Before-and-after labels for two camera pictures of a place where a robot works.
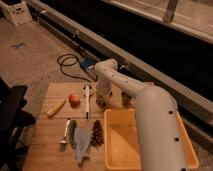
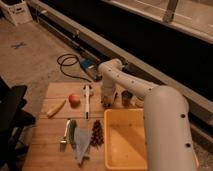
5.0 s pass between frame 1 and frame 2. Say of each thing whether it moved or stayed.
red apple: stayed
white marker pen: stayed
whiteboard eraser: moved
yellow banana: stayed
